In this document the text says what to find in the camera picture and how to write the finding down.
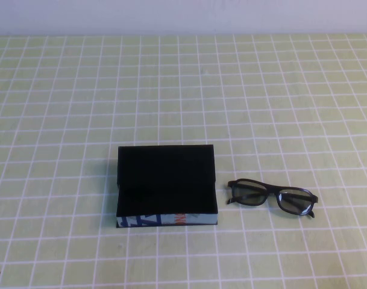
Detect black printed glasses case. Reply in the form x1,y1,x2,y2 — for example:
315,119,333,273
114,144,219,229

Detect black-framed glasses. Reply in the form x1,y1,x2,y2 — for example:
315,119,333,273
225,178,319,219

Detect green white-grid tablecloth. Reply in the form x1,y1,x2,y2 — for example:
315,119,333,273
0,32,367,289

